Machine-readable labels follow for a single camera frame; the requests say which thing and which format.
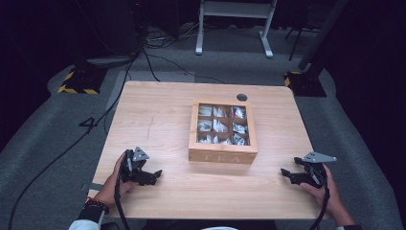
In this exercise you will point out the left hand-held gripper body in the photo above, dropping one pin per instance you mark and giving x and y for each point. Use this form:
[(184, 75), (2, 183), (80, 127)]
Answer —
[(132, 167)]

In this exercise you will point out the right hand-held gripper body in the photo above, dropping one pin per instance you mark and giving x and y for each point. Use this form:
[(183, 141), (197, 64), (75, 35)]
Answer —
[(311, 175)]

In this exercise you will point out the wooden tea box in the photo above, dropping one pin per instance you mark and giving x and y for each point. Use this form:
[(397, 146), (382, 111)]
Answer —
[(222, 145)]

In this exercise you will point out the person's right hand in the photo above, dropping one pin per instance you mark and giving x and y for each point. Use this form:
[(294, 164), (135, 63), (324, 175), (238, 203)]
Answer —
[(332, 195)]

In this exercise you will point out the person's left hand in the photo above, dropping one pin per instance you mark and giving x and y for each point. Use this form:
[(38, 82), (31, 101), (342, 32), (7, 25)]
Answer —
[(110, 188)]

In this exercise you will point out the grey tape piece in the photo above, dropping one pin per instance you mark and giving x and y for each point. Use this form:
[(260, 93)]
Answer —
[(94, 187)]

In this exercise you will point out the black yellow striped stand base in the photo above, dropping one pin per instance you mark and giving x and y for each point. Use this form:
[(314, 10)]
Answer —
[(81, 81), (306, 84)]

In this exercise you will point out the pile of tea bags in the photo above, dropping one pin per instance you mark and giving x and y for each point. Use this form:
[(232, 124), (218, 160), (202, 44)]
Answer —
[(221, 126)]

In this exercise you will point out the black round table grommet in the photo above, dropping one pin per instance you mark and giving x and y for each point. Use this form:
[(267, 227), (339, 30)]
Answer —
[(242, 97)]

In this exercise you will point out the black tripod leg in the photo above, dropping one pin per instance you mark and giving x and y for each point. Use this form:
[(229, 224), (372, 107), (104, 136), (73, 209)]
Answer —
[(295, 44)]

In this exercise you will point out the black equipment stand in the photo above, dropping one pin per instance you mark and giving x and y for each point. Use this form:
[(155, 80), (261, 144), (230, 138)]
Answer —
[(119, 28)]

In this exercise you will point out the grey slanted metal post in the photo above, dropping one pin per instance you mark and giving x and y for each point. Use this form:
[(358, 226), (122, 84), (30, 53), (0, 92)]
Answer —
[(322, 35)]

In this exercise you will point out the white metal desk frame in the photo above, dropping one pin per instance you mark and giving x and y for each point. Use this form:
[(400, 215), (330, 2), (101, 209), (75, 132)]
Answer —
[(234, 9)]

